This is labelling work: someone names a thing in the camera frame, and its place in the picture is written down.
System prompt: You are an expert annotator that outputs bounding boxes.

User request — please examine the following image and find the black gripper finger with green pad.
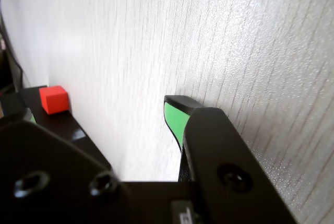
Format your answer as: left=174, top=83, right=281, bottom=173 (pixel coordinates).
left=0, top=108, right=137, bottom=224
left=163, top=95, right=299, bottom=224

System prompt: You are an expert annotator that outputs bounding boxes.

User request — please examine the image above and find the black box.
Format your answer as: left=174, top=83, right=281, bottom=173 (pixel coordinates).
left=0, top=86, right=113, bottom=172

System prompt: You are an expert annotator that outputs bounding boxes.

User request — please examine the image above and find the red cube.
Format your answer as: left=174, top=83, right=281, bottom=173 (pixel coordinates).
left=39, top=85, right=69, bottom=115

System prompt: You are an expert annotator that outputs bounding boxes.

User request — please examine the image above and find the black cable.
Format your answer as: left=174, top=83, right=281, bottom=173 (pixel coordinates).
left=0, top=12, right=26, bottom=90

